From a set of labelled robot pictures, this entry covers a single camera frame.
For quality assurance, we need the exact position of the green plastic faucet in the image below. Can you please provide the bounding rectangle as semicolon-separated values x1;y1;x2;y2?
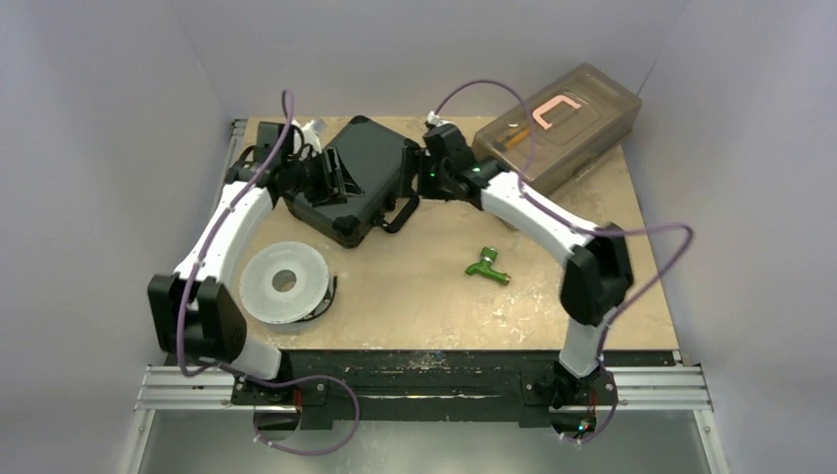
464;247;511;285

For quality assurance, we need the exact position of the purple cable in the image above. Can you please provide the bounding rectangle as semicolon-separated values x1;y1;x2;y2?
176;89;361;457
427;79;695;446

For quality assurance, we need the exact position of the hammer inside box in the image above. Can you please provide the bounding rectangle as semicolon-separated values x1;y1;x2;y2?
492;127;531;153

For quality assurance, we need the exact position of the translucent plastic storage box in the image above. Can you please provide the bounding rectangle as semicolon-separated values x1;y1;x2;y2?
472;63;643;195

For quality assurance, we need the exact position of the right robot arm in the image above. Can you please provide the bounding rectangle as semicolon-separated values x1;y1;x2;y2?
416;120;635;408

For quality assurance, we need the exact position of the pink c-clamp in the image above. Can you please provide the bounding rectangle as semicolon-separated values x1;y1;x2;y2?
531;94;582;131

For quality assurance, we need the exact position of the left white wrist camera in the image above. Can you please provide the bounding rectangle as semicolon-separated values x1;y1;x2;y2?
299;118;328;155

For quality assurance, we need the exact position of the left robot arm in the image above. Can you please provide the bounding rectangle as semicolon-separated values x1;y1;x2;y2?
148;118;357;404

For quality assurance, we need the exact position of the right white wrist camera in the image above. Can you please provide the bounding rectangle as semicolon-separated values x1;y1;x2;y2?
424;111;446;129

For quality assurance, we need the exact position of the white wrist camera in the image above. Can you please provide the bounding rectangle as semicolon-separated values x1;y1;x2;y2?
299;118;328;155
424;111;446;129

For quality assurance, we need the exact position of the black table front rail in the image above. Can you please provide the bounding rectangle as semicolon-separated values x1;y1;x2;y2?
191;350;682;433

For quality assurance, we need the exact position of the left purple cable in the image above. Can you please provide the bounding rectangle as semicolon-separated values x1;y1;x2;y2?
176;89;361;457

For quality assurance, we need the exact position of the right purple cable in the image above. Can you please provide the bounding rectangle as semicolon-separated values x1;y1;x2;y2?
427;79;695;446

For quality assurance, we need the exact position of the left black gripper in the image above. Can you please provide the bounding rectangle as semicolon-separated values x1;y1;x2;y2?
283;146;363;208

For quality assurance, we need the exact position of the white perforated cable spool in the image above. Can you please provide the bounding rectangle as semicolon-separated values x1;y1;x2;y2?
239;241;338;326

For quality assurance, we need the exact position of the black poker set case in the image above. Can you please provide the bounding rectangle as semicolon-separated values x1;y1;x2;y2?
285;116;419;249

